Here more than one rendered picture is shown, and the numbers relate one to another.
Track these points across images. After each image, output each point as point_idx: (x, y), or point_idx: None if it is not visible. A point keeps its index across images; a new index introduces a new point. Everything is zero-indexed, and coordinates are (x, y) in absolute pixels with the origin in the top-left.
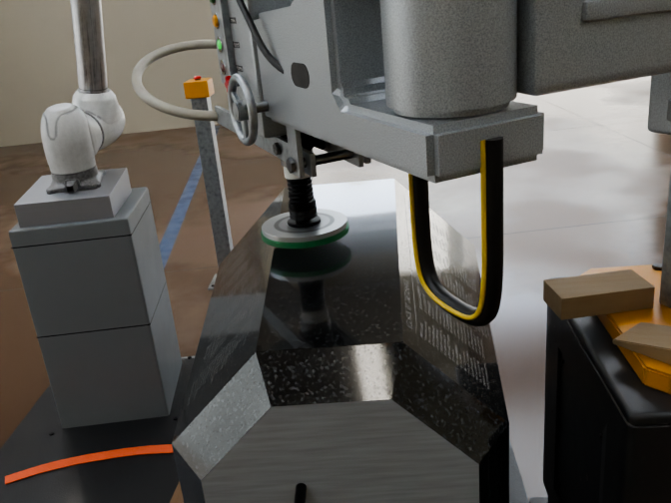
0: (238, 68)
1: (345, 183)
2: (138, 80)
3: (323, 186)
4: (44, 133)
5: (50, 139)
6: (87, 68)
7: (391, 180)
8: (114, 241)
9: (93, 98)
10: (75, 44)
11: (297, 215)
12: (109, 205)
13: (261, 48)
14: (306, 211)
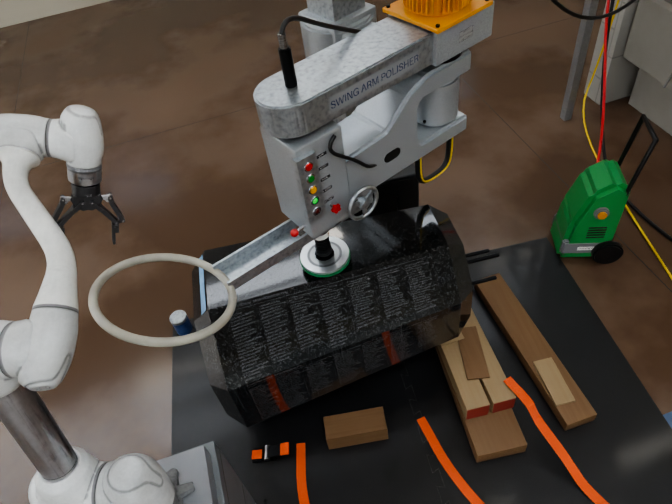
0: (326, 201)
1: (207, 274)
2: (190, 334)
3: (211, 286)
4: (155, 491)
5: (161, 485)
6: (66, 443)
7: (207, 251)
8: (222, 462)
9: (85, 457)
10: (46, 441)
11: (331, 249)
12: (206, 450)
13: (367, 165)
14: None
